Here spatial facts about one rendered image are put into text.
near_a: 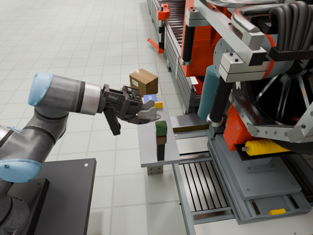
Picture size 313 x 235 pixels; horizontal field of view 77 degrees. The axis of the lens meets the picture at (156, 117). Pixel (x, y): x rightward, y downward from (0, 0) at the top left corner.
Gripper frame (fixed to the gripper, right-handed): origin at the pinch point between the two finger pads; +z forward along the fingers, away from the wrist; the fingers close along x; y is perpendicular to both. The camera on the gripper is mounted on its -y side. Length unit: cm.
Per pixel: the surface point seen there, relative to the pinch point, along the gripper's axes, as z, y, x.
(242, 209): 59, -32, -19
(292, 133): 28.5, 19.8, -19.8
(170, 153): 16.0, -18.7, 0.5
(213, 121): 8.8, 12.7, -12.7
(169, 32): 54, -8, 143
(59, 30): -49, -100, 283
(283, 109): 42.4, 18.8, -4.7
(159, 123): 2.0, -2.1, -0.3
